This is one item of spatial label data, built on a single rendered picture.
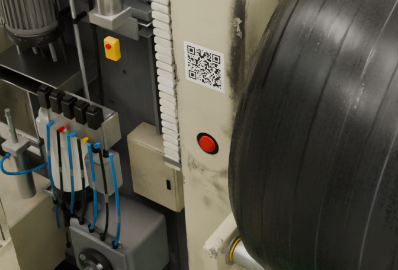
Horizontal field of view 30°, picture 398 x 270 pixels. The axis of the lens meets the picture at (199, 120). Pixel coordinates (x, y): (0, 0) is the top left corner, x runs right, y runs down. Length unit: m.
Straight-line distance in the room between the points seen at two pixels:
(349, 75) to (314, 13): 0.09
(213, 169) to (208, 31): 0.28
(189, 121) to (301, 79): 0.41
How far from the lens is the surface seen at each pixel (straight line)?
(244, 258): 1.29
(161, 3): 1.18
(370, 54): 0.88
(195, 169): 1.33
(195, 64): 1.18
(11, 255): 1.42
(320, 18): 0.91
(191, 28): 1.15
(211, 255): 1.26
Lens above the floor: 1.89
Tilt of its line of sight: 39 degrees down
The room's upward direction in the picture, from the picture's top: 3 degrees counter-clockwise
